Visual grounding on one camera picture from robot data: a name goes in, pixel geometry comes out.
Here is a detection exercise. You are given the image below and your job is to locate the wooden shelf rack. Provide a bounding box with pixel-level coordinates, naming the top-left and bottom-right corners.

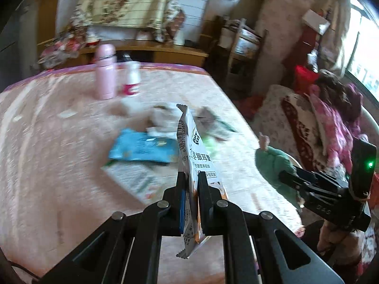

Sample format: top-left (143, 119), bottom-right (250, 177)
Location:
top-left (218, 18), bottom-right (269, 98)

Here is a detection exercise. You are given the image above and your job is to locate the green plastic wrapper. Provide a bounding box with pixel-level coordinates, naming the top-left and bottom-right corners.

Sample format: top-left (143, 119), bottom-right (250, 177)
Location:
top-left (195, 107), bottom-right (238, 156)

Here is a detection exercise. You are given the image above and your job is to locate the pink clothes pile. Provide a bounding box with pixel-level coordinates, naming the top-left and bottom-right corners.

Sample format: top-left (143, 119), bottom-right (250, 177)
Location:
top-left (308, 69), bottom-right (368, 174)

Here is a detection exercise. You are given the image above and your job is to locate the blue plastic wrapper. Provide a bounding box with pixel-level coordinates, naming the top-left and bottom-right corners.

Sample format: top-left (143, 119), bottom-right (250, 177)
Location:
top-left (108, 128), bottom-right (179, 164)

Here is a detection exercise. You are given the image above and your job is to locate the wooden tv cabinet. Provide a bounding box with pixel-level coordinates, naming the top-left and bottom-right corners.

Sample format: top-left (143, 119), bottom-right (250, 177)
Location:
top-left (36, 38), bottom-right (210, 69)

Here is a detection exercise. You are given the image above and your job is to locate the floral cloth covered television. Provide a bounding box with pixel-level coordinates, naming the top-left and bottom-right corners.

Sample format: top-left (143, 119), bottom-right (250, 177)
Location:
top-left (70, 0), bottom-right (186, 42)

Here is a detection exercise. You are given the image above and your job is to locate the pink thermos bottle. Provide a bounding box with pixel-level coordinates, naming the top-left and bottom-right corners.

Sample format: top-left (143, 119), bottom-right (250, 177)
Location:
top-left (95, 44), bottom-right (117, 100)

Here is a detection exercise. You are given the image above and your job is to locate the white snack wrapper packet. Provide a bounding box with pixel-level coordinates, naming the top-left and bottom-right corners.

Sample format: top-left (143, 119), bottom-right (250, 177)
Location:
top-left (177, 104), bottom-right (227, 259)

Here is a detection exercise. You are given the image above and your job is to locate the green white small carton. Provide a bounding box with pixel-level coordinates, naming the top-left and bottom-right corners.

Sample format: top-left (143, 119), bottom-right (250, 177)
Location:
top-left (101, 160), bottom-right (164, 205)

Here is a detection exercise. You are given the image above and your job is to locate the red cushion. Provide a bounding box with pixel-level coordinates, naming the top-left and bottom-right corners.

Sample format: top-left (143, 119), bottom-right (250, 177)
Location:
top-left (293, 65), bottom-right (319, 94)

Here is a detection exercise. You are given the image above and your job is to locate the white pill bottle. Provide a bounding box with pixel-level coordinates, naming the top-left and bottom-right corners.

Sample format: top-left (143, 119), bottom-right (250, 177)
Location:
top-left (122, 61), bottom-right (141, 96)

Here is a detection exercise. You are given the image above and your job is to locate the floral covered sofa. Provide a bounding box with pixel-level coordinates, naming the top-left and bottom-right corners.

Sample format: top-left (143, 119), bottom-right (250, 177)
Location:
top-left (251, 84), bottom-right (379, 190)

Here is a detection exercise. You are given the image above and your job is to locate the green item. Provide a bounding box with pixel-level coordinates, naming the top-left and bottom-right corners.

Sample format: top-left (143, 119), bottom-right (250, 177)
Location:
top-left (255, 146), bottom-right (300, 209)

